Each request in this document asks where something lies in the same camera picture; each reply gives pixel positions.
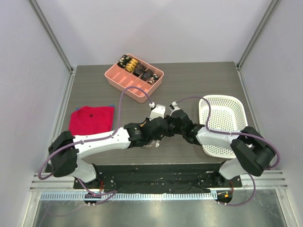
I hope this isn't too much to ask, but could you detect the clear zip top bag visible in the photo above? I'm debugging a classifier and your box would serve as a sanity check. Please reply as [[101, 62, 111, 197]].
[[144, 140, 160, 148]]

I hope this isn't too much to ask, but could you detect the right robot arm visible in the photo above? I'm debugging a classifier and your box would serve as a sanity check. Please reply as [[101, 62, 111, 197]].
[[165, 109, 277, 187]]

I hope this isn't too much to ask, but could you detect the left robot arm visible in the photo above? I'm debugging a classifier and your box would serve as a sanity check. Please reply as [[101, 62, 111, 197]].
[[48, 117, 169, 189]]

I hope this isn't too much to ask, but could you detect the white perforated basket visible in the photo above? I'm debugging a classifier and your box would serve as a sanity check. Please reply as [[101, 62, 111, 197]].
[[198, 95, 248, 159]]

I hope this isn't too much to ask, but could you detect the black spotted sock roll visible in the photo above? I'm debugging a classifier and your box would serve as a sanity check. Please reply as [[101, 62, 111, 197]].
[[147, 73, 160, 86]]

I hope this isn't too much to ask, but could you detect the dark brown sock roll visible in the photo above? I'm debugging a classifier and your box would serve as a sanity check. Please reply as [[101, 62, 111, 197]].
[[133, 63, 146, 77]]

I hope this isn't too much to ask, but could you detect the pink divided tray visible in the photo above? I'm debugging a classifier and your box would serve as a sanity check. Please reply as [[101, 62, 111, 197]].
[[104, 54, 164, 103]]

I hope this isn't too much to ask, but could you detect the yellow black sock roll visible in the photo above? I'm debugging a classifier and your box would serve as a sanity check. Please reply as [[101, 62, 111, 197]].
[[125, 59, 138, 73]]

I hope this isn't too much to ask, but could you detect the red folded cloth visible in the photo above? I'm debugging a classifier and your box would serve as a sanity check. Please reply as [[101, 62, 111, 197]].
[[68, 105, 115, 136]]

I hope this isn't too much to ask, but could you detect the black floral sock roll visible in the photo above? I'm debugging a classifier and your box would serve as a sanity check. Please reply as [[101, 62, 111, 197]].
[[117, 54, 132, 69]]

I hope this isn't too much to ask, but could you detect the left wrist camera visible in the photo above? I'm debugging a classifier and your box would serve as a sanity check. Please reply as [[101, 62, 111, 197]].
[[149, 102, 166, 121]]

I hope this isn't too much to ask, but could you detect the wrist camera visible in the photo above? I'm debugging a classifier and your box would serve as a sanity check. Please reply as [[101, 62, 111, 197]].
[[169, 101, 180, 114], [149, 102, 166, 121]]

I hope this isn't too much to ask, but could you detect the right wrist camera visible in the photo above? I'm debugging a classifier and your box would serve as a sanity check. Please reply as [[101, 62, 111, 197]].
[[169, 101, 180, 114]]

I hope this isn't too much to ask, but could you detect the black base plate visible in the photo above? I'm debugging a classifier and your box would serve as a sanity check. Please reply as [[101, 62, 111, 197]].
[[85, 163, 242, 194]]

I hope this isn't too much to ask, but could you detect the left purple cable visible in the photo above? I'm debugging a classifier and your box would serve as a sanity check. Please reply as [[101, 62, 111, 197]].
[[37, 87, 156, 206]]

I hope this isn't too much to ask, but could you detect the purple cable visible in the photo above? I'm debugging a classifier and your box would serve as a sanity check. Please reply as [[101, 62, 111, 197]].
[[175, 96, 281, 207], [37, 87, 156, 206]]

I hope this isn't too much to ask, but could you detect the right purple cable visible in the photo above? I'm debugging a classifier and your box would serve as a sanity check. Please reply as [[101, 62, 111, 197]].
[[175, 96, 281, 207]]

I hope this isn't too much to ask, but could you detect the left aluminium frame post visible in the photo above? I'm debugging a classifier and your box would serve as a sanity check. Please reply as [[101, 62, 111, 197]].
[[27, 0, 77, 74]]

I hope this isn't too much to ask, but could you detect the aluminium frame post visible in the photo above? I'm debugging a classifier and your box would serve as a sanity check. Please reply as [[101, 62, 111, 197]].
[[27, 0, 77, 74], [236, 0, 281, 70]]

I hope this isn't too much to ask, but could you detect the white slotted cable duct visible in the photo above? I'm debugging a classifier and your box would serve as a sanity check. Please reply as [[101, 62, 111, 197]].
[[40, 191, 217, 201]]

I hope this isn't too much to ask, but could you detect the right aluminium frame post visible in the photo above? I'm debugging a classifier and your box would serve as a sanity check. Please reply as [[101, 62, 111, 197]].
[[236, 0, 281, 70]]

